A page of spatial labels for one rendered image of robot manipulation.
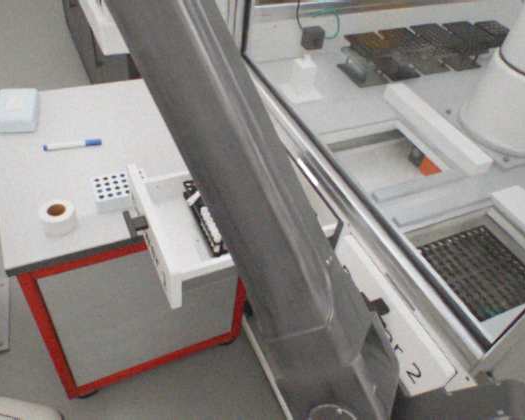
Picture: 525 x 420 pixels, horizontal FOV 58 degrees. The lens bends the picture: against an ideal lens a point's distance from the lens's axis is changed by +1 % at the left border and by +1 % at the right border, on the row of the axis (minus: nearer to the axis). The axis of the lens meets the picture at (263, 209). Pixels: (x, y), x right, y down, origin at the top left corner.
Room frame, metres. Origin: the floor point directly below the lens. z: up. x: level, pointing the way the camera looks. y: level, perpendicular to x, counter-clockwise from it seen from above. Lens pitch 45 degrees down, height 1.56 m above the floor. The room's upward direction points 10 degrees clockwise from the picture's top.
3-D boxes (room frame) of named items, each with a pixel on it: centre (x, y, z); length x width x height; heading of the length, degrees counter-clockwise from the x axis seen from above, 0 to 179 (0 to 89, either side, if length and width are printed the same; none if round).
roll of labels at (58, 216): (0.64, 0.43, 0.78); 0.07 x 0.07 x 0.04
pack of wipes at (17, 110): (0.98, 0.69, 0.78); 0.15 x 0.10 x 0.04; 21
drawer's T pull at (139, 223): (0.55, 0.22, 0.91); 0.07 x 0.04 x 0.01; 32
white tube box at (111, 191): (0.76, 0.33, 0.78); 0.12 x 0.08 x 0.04; 120
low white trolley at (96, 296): (0.92, 0.40, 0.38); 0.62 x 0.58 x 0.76; 32
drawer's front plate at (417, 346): (0.47, -0.24, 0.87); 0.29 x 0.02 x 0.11; 32
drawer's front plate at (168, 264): (0.57, 0.20, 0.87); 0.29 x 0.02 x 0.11; 32
